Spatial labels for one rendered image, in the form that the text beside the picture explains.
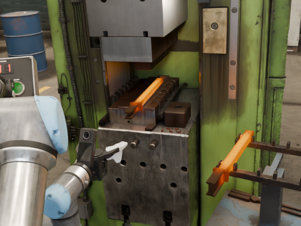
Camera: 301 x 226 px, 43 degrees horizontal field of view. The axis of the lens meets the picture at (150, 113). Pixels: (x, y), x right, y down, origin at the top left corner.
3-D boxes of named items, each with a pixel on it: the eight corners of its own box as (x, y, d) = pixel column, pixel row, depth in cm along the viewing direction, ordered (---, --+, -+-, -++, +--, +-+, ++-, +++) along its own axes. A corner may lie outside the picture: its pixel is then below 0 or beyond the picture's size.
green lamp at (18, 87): (20, 94, 150) (18, 84, 149) (10, 94, 152) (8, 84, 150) (25, 92, 153) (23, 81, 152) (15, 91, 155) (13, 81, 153)
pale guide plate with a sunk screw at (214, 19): (225, 54, 145) (226, 8, 139) (202, 53, 148) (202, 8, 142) (226, 52, 147) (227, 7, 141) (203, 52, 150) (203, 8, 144)
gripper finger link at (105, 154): (113, 149, 120) (89, 158, 116) (113, 143, 120) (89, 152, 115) (122, 154, 117) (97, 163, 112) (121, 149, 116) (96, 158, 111)
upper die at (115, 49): (152, 62, 143) (150, 37, 139) (103, 61, 149) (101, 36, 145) (178, 39, 180) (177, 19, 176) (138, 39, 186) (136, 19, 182)
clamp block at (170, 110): (185, 128, 149) (184, 112, 147) (164, 126, 151) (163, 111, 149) (191, 116, 160) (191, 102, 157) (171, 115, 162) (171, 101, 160)
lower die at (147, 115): (155, 126, 153) (154, 106, 149) (109, 122, 158) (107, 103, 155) (179, 92, 190) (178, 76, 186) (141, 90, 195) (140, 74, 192)
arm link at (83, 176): (57, 170, 104) (83, 173, 101) (65, 162, 108) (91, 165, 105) (61, 193, 107) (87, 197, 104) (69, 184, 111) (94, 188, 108)
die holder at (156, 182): (189, 231, 160) (187, 135, 143) (106, 218, 171) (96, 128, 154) (210, 165, 209) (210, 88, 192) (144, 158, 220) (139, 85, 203)
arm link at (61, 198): (39, 220, 97) (33, 192, 94) (61, 196, 107) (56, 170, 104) (66, 225, 95) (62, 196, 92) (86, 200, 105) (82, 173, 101)
